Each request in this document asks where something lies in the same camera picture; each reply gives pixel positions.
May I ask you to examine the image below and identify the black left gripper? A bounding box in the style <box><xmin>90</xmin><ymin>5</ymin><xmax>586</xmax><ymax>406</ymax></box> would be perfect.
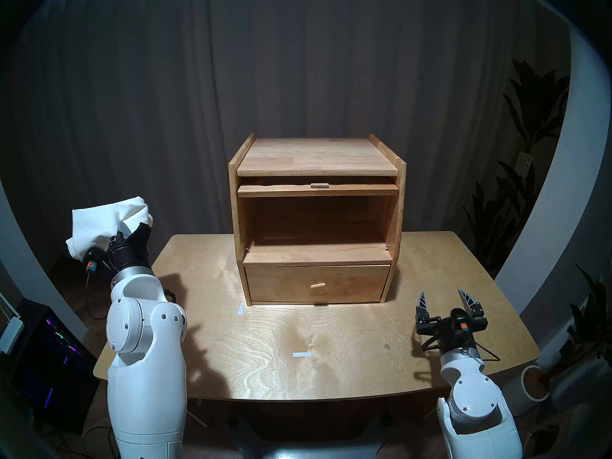
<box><xmin>107</xmin><ymin>222</ymin><xmax>153</xmax><ymax>272</ymax></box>

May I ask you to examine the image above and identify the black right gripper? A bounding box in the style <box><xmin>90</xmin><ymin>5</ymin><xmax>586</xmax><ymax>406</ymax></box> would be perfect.
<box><xmin>415</xmin><ymin>289</ymin><xmax>489</xmax><ymax>353</ymax></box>

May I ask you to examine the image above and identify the white shirt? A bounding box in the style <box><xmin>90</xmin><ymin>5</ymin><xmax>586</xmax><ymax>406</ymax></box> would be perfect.
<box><xmin>66</xmin><ymin>197</ymin><xmax>153</xmax><ymax>261</ymax></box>

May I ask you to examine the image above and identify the wooden cabinet flip door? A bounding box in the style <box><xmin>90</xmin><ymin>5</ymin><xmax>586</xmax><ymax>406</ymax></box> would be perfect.
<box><xmin>238</xmin><ymin>183</ymin><xmax>400</xmax><ymax>198</ymax></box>

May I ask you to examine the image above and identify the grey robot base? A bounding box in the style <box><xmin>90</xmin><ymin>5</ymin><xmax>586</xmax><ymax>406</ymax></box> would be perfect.
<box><xmin>234</xmin><ymin>415</ymin><xmax>388</xmax><ymax>459</ymax></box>

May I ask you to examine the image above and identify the wooden drawer with knob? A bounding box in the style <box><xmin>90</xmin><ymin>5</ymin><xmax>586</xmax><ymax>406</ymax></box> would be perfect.
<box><xmin>245</xmin><ymin>264</ymin><xmax>391</xmax><ymax>304</ymax></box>

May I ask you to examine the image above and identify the white round plant pot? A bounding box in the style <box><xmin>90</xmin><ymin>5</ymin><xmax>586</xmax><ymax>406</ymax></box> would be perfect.
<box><xmin>502</xmin><ymin>365</ymin><xmax>551</xmax><ymax>417</ymax></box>

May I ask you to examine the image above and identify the black computer tower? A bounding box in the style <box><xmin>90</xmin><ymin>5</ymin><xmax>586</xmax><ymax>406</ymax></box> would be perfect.
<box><xmin>12</xmin><ymin>298</ymin><xmax>99</xmax><ymax>435</ymax></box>

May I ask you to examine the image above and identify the white box device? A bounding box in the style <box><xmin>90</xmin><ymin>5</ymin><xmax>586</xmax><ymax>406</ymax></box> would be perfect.
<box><xmin>0</xmin><ymin>293</ymin><xmax>24</xmax><ymax>354</ymax></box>

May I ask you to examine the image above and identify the small dark potted plant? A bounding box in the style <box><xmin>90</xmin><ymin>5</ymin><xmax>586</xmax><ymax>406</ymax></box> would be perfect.
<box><xmin>550</xmin><ymin>264</ymin><xmax>612</xmax><ymax>396</ymax></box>

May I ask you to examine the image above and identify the wooden cabinet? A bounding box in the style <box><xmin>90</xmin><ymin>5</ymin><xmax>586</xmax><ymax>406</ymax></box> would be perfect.
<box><xmin>228</xmin><ymin>133</ymin><xmax>407</xmax><ymax>306</ymax></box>

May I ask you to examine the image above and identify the tall dark leafy plant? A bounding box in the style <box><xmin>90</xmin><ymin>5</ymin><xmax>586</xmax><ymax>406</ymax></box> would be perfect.
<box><xmin>461</xmin><ymin>57</ymin><xmax>572</xmax><ymax>277</ymax></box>

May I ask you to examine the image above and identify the grey curtain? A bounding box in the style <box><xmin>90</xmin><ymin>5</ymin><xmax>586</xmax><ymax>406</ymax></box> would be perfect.
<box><xmin>0</xmin><ymin>0</ymin><xmax>572</xmax><ymax>272</ymax></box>

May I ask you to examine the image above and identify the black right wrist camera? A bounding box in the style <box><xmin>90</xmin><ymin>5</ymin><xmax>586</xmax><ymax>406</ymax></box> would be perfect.
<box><xmin>448</xmin><ymin>308</ymin><xmax>471</xmax><ymax>341</ymax></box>

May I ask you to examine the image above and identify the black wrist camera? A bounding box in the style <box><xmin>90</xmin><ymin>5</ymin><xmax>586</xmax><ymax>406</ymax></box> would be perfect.
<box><xmin>448</xmin><ymin>308</ymin><xmax>471</xmax><ymax>341</ymax></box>
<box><xmin>81</xmin><ymin>245</ymin><xmax>109</xmax><ymax>273</ymax></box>

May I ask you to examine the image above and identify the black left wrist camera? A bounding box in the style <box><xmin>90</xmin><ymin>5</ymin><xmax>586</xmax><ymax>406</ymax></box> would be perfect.
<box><xmin>81</xmin><ymin>245</ymin><xmax>109</xmax><ymax>273</ymax></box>

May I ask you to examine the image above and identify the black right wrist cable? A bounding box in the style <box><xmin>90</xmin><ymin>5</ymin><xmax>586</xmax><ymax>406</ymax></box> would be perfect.
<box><xmin>421</xmin><ymin>334</ymin><xmax>501</xmax><ymax>363</ymax></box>

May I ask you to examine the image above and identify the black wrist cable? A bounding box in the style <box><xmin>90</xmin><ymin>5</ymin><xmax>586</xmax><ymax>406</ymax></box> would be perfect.
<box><xmin>84</xmin><ymin>272</ymin><xmax>113</xmax><ymax>321</ymax></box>
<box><xmin>421</xmin><ymin>334</ymin><xmax>501</xmax><ymax>363</ymax></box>

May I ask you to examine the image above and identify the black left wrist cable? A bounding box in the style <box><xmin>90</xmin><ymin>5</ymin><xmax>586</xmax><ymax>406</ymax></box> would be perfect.
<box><xmin>84</xmin><ymin>272</ymin><xmax>113</xmax><ymax>321</ymax></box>

